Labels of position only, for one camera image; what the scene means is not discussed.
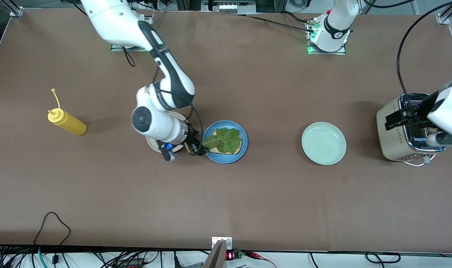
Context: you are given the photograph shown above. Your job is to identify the green lettuce leaf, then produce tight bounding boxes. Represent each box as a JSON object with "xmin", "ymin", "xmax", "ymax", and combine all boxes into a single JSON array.
[{"xmin": 201, "ymin": 127, "xmax": 243, "ymax": 154}]

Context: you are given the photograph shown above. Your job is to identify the yellow squeeze bottle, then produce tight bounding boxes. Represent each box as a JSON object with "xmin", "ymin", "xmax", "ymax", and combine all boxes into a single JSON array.
[{"xmin": 48, "ymin": 88, "xmax": 88, "ymax": 136}]

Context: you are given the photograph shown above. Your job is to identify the blue round plate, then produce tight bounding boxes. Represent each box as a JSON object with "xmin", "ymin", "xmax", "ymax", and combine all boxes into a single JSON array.
[{"xmin": 203, "ymin": 120, "xmax": 249, "ymax": 165}]

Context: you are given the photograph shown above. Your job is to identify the beige round plate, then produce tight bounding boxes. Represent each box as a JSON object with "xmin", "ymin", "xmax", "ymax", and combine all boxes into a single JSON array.
[{"xmin": 146, "ymin": 111, "xmax": 191, "ymax": 154}]

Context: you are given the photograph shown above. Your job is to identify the pale green round plate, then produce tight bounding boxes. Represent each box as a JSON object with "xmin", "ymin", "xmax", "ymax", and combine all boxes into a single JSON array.
[{"xmin": 301, "ymin": 122, "xmax": 347, "ymax": 166}]

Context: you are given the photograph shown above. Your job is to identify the cream and chrome toaster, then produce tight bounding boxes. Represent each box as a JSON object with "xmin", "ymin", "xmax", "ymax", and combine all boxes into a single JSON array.
[{"xmin": 376, "ymin": 93, "xmax": 448, "ymax": 163}]

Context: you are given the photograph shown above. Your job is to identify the black power adapter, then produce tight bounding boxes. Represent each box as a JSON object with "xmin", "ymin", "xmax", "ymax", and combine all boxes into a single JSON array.
[{"xmin": 116, "ymin": 258, "xmax": 145, "ymax": 268}]

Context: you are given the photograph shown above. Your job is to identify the white lit device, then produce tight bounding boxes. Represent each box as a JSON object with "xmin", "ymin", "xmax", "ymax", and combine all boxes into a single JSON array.
[{"xmin": 202, "ymin": 0, "xmax": 257, "ymax": 14}]

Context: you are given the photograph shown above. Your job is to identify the white round object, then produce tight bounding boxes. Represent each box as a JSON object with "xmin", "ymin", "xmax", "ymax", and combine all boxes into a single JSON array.
[{"xmin": 287, "ymin": 0, "xmax": 312, "ymax": 12}]

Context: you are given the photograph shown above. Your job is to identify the white toaster power cord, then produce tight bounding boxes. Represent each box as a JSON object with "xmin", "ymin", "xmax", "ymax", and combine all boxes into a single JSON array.
[{"xmin": 402, "ymin": 154, "xmax": 437, "ymax": 167}]

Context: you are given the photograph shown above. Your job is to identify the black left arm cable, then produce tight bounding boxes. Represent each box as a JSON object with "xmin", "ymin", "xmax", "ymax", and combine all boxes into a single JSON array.
[{"xmin": 396, "ymin": 0, "xmax": 452, "ymax": 94}]

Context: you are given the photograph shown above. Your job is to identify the aluminium frame post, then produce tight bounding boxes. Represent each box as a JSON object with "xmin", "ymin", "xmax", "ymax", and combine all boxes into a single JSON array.
[
  {"xmin": 8, "ymin": 0, "xmax": 25, "ymax": 18},
  {"xmin": 436, "ymin": 0, "xmax": 452, "ymax": 26}
]

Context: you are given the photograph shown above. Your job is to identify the silver mounting bracket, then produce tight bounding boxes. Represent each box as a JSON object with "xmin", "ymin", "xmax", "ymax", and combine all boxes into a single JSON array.
[{"xmin": 212, "ymin": 237, "xmax": 233, "ymax": 251}]

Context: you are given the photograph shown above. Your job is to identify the grey camera pole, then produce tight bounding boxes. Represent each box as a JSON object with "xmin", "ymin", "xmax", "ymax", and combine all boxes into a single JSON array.
[{"xmin": 202, "ymin": 240, "xmax": 226, "ymax": 268}]

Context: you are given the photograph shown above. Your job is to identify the red and black clip wires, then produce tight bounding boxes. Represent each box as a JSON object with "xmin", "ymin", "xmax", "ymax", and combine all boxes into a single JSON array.
[{"xmin": 244, "ymin": 251, "xmax": 277, "ymax": 268}]

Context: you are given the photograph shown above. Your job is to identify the black coiled cable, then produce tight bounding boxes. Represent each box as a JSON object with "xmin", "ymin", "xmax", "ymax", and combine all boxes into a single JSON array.
[{"xmin": 365, "ymin": 252, "xmax": 401, "ymax": 264}]

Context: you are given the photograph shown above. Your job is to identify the long black table cable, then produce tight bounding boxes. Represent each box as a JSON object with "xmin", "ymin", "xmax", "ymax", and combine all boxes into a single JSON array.
[{"xmin": 226, "ymin": 13, "xmax": 316, "ymax": 33}]

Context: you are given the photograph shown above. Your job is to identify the thin black looped cable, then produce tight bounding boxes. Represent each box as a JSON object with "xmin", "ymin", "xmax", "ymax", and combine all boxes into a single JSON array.
[{"xmin": 33, "ymin": 211, "xmax": 72, "ymax": 265}]

